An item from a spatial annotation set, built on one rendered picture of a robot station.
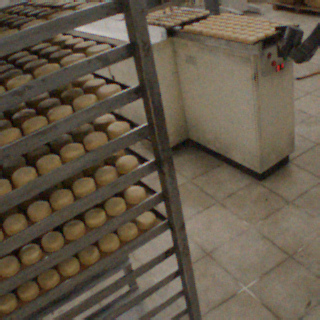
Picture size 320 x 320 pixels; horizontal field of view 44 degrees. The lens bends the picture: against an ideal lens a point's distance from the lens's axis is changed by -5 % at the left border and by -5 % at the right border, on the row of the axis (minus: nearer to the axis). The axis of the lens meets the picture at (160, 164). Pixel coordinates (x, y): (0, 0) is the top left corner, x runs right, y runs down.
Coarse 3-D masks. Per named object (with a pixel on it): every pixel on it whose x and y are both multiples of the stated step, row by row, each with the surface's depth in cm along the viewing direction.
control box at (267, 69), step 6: (270, 48) 207; (264, 54) 203; (276, 54) 209; (264, 60) 205; (270, 60) 208; (276, 60) 211; (282, 60) 214; (288, 60) 217; (264, 66) 207; (270, 66) 209; (276, 66) 212; (288, 66) 218; (264, 72) 209; (270, 72) 211
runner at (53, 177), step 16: (144, 128) 86; (112, 144) 83; (128, 144) 85; (80, 160) 80; (96, 160) 82; (48, 176) 77; (64, 176) 79; (16, 192) 74; (32, 192) 76; (0, 208) 73
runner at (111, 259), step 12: (156, 228) 100; (168, 228) 102; (132, 240) 97; (144, 240) 99; (120, 252) 95; (96, 264) 92; (108, 264) 94; (84, 276) 91; (60, 288) 88; (72, 288) 91; (36, 300) 86; (48, 300) 88; (12, 312) 83; (24, 312) 85
